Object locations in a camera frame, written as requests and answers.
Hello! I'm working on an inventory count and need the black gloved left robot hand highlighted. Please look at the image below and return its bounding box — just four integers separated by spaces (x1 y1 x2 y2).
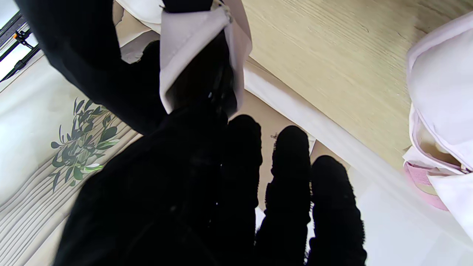
54 105 368 266

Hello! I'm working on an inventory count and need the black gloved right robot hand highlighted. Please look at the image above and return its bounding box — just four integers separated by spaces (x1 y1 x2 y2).
15 0 215 135

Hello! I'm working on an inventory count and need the pale pink glasses pouch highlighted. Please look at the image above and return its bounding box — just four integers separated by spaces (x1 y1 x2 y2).
159 0 253 116

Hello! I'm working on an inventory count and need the black metal stand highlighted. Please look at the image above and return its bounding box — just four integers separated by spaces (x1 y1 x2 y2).
0 11 42 82

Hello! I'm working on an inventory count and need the white beanbag cushion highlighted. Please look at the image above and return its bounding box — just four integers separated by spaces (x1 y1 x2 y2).
115 0 165 64

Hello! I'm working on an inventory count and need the tall small-leaved green plant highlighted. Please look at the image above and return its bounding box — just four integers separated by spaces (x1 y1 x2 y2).
50 98 121 192

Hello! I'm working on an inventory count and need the beige pleated curtain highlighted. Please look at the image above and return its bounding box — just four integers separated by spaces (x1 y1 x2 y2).
0 126 143 266

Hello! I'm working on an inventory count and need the beige sofa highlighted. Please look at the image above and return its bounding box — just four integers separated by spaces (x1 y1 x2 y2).
113 0 444 222

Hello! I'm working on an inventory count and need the pink fabric backpack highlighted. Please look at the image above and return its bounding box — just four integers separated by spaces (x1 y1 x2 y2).
402 11 473 241

